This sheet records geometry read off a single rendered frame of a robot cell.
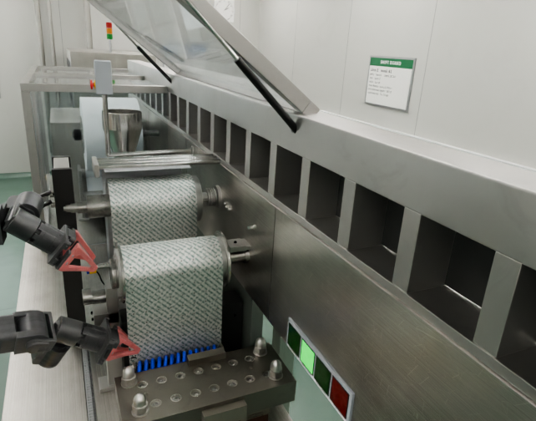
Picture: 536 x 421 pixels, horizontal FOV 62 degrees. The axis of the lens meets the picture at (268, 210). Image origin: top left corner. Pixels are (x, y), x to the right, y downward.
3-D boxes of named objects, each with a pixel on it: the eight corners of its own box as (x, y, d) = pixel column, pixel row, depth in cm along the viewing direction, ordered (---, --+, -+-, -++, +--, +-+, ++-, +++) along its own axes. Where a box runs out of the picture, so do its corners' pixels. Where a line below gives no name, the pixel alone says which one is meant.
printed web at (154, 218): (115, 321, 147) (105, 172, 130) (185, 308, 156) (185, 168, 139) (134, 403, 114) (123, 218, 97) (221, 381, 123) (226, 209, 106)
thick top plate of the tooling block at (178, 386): (115, 398, 107) (113, 377, 105) (268, 360, 123) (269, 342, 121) (124, 450, 93) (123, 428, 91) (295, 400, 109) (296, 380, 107)
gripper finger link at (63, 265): (87, 286, 100) (48, 266, 95) (85, 271, 106) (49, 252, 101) (106, 261, 100) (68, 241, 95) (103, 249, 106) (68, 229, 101)
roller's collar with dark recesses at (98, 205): (87, 214, 127) (85, 192, 125) (109, 211, 130) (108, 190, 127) (88, 221, 122) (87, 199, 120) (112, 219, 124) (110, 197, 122)
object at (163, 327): (129, 368, 110) (126, 303, 104) (220, 348, 120) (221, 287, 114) (129, 369, 110) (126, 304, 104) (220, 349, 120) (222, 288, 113)
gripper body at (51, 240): (54, 268, 96) (22, 251, 92) (54, 249, 105) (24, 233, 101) (73, 245, 96) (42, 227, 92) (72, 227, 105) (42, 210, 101)
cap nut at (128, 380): (119, 379, 104) (118, 363, 103) (135, 376, 106) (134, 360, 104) (122, 390, 101) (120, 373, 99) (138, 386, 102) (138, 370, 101)
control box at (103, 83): (91, 92, 145) (88, 59, 142) (112, 92, 147) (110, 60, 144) (90, 93, 139) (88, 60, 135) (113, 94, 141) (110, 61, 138)
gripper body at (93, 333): (103, 367, 101) (71, 359, 98) (99, 341, 110) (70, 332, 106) (117, 342, 101) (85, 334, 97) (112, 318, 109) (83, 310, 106)
